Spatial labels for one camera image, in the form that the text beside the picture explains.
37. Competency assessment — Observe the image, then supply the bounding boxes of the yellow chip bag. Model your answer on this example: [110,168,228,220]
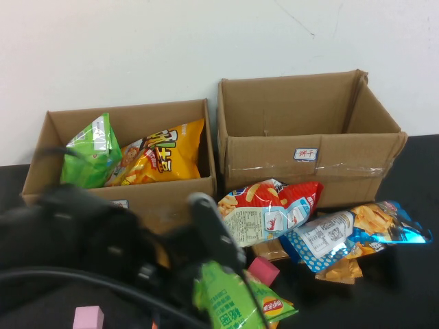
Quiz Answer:
[104,118,206,188]

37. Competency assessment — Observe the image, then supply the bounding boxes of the blue chip bag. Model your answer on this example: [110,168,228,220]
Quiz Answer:
[279,200,433,273]

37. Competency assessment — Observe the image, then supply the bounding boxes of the red shrimp stick bag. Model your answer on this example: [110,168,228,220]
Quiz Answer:
[217,178,324,248]

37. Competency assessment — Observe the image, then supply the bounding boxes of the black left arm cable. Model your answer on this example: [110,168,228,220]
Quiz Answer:
[0,266,210,329]

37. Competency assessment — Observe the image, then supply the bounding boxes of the light pink foam cube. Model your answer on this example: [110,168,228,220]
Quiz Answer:
[73,306,105,329]

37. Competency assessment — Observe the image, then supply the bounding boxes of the tall taped cardboard box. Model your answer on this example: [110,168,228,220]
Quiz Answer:
[217,69,408,209]

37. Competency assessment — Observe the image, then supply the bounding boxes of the green chip bag white label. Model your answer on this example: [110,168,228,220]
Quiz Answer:
[60,112,123,189]

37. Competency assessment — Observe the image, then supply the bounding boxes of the cardboard box with F2 print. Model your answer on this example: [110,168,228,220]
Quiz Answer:
[21,98,217,241]

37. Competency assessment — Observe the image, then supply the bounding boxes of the green Lay's chip bag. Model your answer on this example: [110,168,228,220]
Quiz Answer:
[192,260,299,329]

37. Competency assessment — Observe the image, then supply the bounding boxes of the magenta foam cube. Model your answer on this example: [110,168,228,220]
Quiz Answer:
[246,256,281,287]

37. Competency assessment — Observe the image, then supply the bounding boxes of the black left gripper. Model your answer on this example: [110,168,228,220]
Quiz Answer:
[137,226,220,306]

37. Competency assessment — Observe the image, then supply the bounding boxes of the golden brown snack packet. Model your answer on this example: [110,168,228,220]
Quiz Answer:
[315,256,364,285]

